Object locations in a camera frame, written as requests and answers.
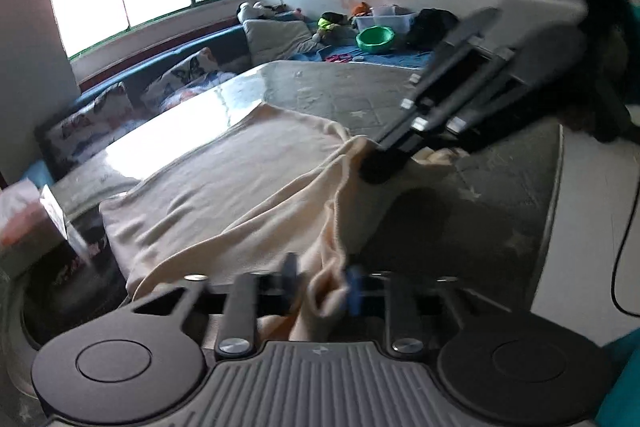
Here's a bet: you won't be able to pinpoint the cream sweater garment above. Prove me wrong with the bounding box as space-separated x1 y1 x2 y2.
100 104 454 341

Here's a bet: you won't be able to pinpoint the green plastic bowl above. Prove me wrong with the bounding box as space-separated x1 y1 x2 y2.
356 25 396 54

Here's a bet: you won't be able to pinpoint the pink toy on sofa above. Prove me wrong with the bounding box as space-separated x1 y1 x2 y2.
324 53 366 64

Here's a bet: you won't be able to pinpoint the black bag on sofa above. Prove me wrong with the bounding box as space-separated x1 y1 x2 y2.
406 9 459 52

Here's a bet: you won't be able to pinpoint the clear plastic storage box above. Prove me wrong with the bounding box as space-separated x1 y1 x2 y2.
354 4 416 36

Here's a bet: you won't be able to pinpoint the orange toy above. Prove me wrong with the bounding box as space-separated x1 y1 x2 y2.
352 2 372 17

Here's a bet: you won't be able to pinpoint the green yellow toy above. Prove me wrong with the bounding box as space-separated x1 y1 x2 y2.
314 12 349 43

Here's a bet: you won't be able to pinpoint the grey plain cushion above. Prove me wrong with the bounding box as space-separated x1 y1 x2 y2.
243 20 323 66

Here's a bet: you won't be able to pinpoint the white plush toy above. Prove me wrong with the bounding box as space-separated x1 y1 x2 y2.
236 2 276 24

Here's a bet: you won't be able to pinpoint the right butterfly pillow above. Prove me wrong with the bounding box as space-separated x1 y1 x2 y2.
140 48 235 114

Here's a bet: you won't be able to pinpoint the butterfly pillow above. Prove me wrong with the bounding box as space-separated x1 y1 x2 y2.
140 48 235 114
36 82 145 179

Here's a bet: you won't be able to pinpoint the black round induction cooktop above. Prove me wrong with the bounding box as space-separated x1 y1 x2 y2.
1 208 128 398

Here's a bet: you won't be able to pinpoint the tissue box with tissues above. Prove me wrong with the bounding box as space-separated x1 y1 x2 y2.
1 179 90 280

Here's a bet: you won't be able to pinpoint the left butterfly pillow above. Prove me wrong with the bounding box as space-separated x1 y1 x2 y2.
36 82 145 179

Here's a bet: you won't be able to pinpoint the blue sectional sofa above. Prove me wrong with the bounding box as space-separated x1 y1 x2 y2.
19 8 436 188

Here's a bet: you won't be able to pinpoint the black cable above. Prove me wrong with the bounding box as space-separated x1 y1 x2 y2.
610 185 640 318

